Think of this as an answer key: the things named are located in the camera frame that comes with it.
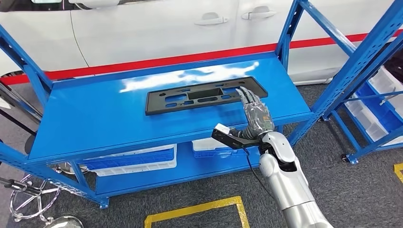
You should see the black plastic plate frame part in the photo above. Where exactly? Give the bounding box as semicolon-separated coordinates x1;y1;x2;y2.
144;76;269;116

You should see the blue metal shelf rack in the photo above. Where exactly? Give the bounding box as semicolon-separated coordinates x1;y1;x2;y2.
0;0;403;210
318;31;403;166

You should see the black camera cable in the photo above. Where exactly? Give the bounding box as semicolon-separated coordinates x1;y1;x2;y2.
244;148;278;202

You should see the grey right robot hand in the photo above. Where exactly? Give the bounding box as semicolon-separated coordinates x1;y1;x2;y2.
234;86;275;140

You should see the blue plastic storage bin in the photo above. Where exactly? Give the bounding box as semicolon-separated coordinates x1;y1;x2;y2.
192;147;261;160
77;148;176;171

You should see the red barrier belt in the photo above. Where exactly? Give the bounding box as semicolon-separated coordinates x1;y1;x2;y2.
0;28;403;86

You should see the white car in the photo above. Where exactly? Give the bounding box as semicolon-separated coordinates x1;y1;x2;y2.
0;0;403;86

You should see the black stanchion post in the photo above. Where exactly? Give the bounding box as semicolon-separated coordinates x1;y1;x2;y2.
0;82;44;124

